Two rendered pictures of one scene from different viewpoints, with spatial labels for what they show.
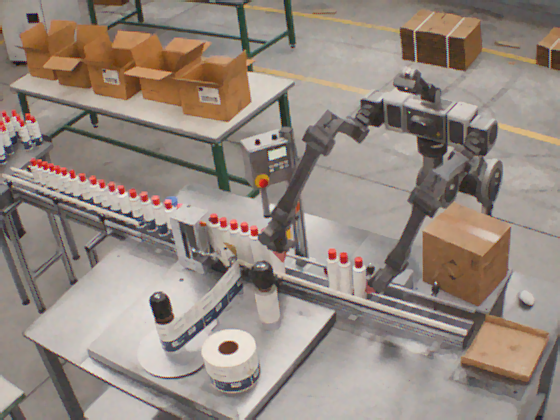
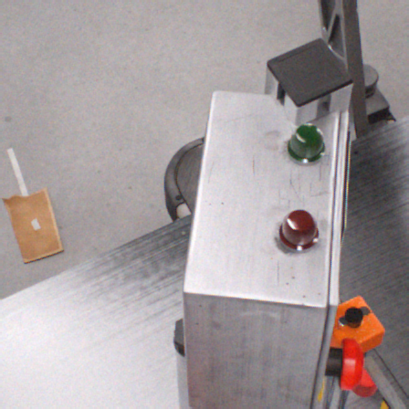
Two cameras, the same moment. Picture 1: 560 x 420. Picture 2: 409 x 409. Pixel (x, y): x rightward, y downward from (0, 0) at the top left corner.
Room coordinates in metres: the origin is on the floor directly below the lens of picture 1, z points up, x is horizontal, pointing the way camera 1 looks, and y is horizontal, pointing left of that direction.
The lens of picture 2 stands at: (2.66, 0.39, 2.05)
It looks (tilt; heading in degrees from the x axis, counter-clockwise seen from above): 57 degrees down; 295
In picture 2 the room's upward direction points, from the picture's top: 1 degrees counter-clockwise
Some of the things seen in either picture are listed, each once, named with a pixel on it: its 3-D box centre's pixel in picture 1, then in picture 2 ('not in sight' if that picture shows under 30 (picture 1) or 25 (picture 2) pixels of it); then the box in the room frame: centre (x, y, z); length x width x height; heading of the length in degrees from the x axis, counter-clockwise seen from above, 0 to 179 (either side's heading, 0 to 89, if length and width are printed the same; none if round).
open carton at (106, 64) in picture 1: (116, 65); not in sight; (5.00, 0.96, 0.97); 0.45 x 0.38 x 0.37; 143
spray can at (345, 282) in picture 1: (345, 274); not in sight; (2.49, -0.22, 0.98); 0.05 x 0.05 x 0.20
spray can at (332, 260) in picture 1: (333, 270); not in sight; (2.52, -0.18, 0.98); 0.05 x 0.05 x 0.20
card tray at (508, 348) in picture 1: (506, 347); not in sight; (2.04, -0.80, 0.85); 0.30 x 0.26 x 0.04; 52
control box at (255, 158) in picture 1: (267, 159); (265, 259); (2.78, 0.02, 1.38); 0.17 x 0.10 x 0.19; 107
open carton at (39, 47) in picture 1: (47, 50); not in sight; (5.59, 1.61, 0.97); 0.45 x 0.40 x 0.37; 142
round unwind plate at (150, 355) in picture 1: (174, 350); not in sight; (2.28, 0.49, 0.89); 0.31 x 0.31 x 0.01
